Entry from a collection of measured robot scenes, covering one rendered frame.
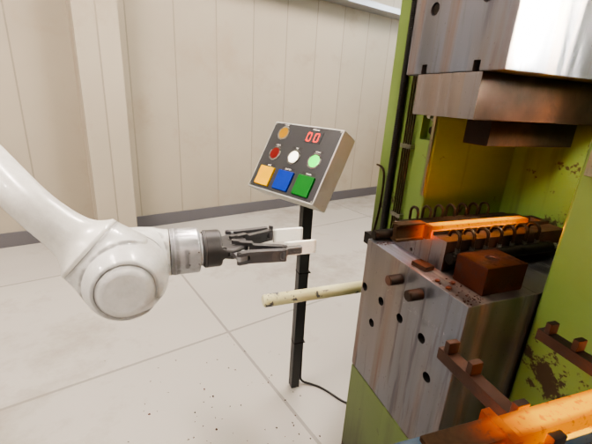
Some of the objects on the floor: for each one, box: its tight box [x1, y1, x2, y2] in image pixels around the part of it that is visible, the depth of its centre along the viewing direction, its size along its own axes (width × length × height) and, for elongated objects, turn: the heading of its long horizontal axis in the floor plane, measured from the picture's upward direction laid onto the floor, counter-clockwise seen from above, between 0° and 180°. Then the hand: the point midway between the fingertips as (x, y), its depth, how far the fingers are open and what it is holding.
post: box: [289, 205, 313, 389], centre depth 153 cm, size 4×4×108 cm
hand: (296, 240), depth 78 cm, fingers open, 7 cm apart
